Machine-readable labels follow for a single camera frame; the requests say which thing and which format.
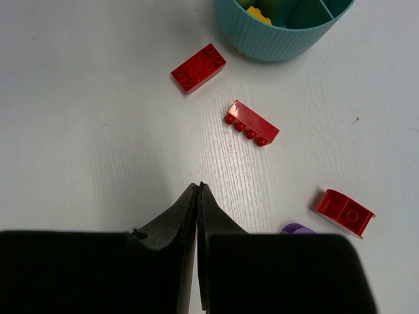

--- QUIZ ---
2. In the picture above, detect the purple rounded lego brick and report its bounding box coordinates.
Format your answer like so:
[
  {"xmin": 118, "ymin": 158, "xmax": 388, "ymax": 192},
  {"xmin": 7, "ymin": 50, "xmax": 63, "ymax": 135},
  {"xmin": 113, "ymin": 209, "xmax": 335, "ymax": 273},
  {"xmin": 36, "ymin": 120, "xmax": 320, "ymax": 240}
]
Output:
[{"xmin": 280, "ymin": 223, "xmax": 316, "ymax": 235}]

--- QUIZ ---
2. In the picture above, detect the red flat lego brick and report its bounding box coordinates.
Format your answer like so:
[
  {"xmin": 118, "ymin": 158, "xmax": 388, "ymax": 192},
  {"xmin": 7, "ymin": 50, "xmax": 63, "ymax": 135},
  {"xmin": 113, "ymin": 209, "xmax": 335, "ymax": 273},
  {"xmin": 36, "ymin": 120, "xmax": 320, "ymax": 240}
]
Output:
[{"xmin": 171, "ymin": 43, "xmax": 227, "ymax": 94}]

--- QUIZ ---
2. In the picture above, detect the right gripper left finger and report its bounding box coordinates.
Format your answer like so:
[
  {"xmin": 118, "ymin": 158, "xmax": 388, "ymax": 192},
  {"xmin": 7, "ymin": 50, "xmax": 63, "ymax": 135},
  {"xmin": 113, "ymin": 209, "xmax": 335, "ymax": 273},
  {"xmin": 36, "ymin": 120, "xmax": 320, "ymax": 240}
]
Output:
[{"xmin": 1, "ymin": 184, "xmax": 198, "ymax": 313}]

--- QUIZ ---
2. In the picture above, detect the light green square lego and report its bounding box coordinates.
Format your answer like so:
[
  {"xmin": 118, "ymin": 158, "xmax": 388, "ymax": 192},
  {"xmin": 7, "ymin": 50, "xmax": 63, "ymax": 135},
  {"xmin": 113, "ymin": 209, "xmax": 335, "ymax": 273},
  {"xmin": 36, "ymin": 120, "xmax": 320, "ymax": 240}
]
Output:
[{"xmin": 236, "ymin": 0, "xmax": 288, "ymax": 17}]

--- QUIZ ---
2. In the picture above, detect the teal divided round container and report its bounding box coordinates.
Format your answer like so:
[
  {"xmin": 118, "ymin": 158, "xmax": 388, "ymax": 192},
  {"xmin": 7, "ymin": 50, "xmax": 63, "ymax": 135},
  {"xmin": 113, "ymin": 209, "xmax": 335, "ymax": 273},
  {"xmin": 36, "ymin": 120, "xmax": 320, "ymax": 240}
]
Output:
[{"xmin": 213, "ymin": 0, "xmax": 354, "ymax": 62}]

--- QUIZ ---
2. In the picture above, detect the red arched lego brick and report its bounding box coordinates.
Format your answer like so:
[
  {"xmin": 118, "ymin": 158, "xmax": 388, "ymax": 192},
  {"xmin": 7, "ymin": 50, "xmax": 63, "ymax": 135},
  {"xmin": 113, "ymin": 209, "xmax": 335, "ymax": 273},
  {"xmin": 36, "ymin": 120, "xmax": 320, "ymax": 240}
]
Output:
[{"xmin": 315, "ymin": 189, "xmax": 376, "ymax": 239}]

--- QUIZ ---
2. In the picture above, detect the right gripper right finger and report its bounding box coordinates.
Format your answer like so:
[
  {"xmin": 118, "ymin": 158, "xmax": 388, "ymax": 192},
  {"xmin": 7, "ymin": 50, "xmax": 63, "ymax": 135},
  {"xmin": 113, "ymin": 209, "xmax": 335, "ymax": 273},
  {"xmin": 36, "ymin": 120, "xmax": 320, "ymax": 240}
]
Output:
[{"xmin": 196, "ymin": 181, "xmax": 380, "ymax": 314}]

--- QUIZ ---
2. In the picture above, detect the red long lego brick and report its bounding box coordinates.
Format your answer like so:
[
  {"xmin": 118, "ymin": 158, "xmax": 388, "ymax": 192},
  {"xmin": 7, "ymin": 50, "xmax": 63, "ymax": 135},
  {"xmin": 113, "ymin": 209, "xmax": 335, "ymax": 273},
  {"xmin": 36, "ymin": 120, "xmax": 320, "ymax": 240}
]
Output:
[{"xmin": 224, "ymin": 100, "xmax": 280, "ymax": 147}]

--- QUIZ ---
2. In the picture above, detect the orange square lego brick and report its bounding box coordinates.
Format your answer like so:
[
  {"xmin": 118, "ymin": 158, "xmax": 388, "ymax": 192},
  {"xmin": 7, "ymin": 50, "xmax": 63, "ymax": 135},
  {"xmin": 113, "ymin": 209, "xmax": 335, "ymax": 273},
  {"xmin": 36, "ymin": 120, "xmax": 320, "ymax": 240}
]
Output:
[{"xmin": 247, "ymin": 6, "xmax": 272, "ymax": 25}]

